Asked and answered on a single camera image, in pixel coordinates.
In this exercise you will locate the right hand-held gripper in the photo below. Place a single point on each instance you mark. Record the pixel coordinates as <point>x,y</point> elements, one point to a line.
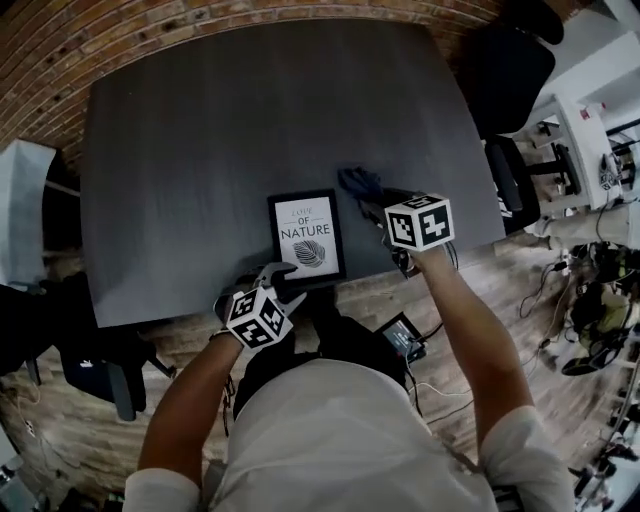
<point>420,222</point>

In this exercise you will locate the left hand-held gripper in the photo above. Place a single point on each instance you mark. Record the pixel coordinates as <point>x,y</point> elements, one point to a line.
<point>257,322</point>

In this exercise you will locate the blue wiping cloth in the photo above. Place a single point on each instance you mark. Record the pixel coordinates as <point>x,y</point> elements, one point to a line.
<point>360,181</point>

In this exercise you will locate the black framed nature picture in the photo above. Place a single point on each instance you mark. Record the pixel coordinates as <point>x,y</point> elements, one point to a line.
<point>307,225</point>

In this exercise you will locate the person's left forearm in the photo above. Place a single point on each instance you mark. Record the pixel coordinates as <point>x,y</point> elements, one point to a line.
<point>190,400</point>

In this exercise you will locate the person's right forearm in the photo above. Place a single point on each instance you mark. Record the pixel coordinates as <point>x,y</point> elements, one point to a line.
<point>470,340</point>

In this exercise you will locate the person's black trouser legs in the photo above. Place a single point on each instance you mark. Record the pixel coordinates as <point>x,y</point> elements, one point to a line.
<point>340,340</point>

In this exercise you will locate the black screen device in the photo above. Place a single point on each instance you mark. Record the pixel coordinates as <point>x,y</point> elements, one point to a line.
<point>400,337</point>

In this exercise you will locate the person's white shirt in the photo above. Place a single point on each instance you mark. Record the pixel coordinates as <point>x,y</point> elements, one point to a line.
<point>340,440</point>

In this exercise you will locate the dark wooden table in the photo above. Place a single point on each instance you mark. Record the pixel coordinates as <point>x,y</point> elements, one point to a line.
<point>200,150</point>

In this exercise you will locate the black high-back office chair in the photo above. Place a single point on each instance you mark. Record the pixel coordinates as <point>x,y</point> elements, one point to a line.
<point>505,75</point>

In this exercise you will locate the white power strip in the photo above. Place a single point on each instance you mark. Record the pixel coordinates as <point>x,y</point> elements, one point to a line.
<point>29,428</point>
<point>562,262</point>

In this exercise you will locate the white side table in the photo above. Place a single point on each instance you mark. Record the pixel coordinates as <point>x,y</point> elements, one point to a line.
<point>585,150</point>

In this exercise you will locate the black backpack with white logo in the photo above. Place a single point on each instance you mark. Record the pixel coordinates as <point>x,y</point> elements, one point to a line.
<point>85,375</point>

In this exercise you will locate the clear bottle with red label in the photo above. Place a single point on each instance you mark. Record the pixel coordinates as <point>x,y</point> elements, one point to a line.
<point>592,111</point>

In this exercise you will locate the spare hand-held gripper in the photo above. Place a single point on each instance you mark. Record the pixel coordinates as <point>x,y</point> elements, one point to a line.
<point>612,172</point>

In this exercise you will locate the black equipment pile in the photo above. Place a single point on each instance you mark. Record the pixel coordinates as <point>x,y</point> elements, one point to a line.
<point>600,310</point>

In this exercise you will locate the pale grey side table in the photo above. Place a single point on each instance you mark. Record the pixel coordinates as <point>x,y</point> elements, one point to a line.
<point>25,210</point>

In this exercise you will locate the cluttered equipment rack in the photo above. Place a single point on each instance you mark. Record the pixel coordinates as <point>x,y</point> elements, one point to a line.
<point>615,440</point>

